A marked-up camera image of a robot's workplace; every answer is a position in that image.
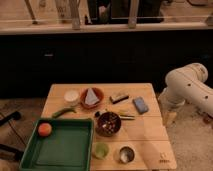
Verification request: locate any black whiteboard eraser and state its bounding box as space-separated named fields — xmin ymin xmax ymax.
xmin=110 ymin=94 xmax=129 ymax=104

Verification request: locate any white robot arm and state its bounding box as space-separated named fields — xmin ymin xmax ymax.
xmin=158 ymin=63 xmax=213 ymax=127

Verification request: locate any green plastic tray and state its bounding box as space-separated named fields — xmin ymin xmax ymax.
xmin=19 ymin=118 xmax=94 ymax=171

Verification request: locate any blue sponge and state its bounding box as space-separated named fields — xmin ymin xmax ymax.
xmin=133 ymin=97 xmax=149 ymax=114

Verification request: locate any metal cup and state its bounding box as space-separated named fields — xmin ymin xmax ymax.
xmin=119 ymin=146 xmax=135 ymax=164

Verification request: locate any dark bowl with beans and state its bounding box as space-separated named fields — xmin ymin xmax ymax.
xmin=96 ymin=112 xmax=122 ymax=137

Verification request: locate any green small cup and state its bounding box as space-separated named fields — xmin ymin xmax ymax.
xmin=92 ymin=142 xmax=109 ymax=159

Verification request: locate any white small cup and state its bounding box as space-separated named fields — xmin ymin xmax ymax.
xmin=64 ymin=90 xmax=79 ymax=102

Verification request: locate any orange peach fruit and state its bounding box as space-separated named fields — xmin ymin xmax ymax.
xmin=38 ymin=123 xmax=52 ymax=137

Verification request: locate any black chair base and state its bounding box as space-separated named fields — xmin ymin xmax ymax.
xmin=0 ymin=110 xmax=25 ymax=161

